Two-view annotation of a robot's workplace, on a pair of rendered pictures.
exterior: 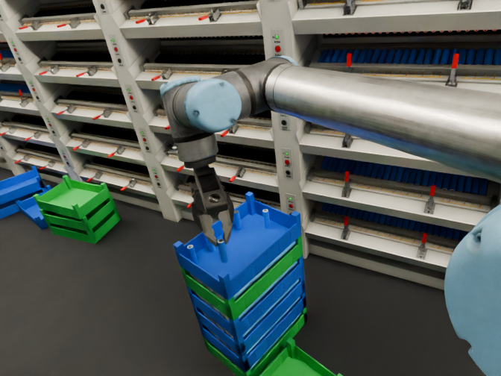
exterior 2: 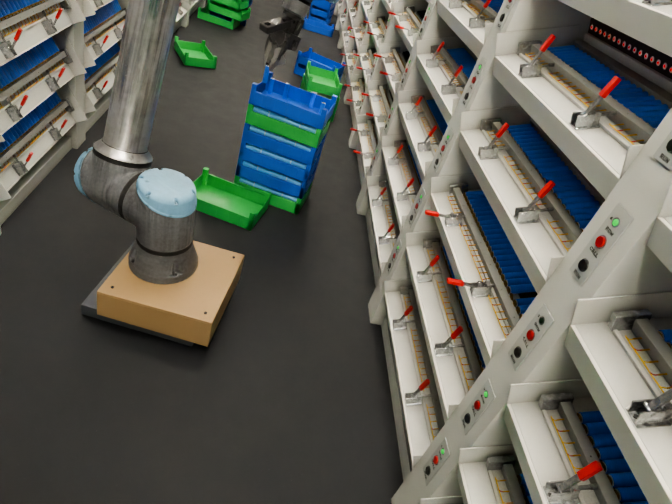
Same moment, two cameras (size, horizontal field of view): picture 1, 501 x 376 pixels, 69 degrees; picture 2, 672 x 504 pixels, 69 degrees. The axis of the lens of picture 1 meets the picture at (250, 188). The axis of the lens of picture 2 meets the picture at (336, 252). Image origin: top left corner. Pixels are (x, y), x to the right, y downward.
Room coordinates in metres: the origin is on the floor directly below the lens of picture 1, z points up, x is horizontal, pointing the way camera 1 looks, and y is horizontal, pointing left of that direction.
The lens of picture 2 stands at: (-0.37, -1.48, 1.13)
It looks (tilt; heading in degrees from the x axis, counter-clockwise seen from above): 35 degrees down; 42
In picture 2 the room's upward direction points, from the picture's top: 20 degrees clockwise
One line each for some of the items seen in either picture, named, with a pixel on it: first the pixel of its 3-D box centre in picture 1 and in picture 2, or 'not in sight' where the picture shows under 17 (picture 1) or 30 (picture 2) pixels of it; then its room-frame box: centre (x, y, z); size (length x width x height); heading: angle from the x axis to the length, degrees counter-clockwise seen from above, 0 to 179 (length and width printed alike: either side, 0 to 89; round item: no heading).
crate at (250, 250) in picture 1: (239, 239); (294, 99); (0.78, 0.05, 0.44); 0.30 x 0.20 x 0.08; 132
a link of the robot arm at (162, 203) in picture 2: not in sight; (163, 208); (0.09, -0.42, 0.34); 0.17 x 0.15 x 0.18; 117
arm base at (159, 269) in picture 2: not in sight; (164, 248); (0.10, -0.43, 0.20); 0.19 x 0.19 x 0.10
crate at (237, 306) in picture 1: (244, 259); (289, 118); (0.78, 0.05, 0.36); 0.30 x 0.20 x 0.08; 132
